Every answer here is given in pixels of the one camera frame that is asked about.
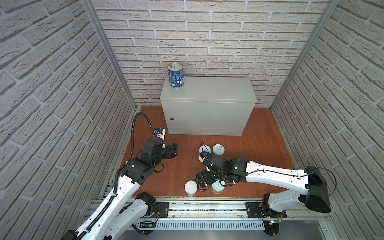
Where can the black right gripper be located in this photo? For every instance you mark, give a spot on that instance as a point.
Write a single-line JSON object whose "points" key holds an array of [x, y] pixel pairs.
{"points": [[205, 174]]}

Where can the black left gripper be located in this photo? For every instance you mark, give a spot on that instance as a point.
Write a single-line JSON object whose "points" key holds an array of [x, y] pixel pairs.
{"points": [[172, 152]]}

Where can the dark tomato label can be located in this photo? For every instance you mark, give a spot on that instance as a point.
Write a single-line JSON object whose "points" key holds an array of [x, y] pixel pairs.
{"points": [[202, 184]]}

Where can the blue label tin can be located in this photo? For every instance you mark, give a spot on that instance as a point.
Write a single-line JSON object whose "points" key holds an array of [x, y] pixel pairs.
{"points": [[176, 75]]}

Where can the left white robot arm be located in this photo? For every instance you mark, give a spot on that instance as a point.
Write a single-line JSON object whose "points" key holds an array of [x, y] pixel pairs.
{"points": [[144, 203]]}

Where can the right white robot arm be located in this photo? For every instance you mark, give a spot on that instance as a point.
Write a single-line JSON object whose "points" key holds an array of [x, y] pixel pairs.
{"points": [[303, 188]]}

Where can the yellow label pull-tab can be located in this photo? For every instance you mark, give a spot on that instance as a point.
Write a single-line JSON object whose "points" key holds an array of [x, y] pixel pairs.
{"points": [[218, 187]]}

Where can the pink label pull-tab can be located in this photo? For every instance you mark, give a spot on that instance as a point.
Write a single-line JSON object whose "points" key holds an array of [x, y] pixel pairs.
{"points": [[218, 149]]}

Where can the grey label pull-tab can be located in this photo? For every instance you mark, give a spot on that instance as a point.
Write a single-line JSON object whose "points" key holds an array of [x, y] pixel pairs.
{"points": [[205, 148]]}

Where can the white lid small can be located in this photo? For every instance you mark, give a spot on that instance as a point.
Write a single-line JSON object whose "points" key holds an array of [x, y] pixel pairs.
{"points": [[191, 188]]}

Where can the grey metal cabinet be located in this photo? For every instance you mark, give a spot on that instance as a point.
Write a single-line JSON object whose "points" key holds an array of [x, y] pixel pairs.
{"points": [[218, 106]]}

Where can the perforated white vent strip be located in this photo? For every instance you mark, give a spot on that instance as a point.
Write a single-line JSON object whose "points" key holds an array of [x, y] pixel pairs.
{"points": [[189, 225]]}

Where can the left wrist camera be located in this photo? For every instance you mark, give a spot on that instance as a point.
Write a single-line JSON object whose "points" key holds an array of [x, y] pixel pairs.
{"points": [[160, 133]]}

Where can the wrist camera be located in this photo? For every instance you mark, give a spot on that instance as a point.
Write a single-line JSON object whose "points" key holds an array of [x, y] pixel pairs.
{"points": [[160, 133], [202, 155]]}

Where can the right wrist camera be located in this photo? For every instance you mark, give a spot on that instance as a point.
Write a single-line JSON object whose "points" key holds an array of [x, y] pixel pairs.
{"points": [[202, 155]]}

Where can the front aluminium mounting rail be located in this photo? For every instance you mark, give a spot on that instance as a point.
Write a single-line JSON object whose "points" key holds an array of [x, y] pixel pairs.
{"points": [[237, 209]]}

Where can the left floor aluminium rail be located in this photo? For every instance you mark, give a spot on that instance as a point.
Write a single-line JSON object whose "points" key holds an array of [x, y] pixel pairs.
{"points": [[123, 150]]}

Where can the right aluminium corner post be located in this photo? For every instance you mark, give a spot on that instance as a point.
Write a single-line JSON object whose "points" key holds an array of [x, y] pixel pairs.
{"points": [[326, 15]]}

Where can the aluminium corner post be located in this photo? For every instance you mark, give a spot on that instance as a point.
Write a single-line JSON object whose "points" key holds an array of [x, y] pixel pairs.
{"points": [[96, 22], [326, 15]]}

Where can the left aluminium corner post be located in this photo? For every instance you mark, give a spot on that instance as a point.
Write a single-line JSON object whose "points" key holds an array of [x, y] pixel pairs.
{"points": [[96, 22]]}

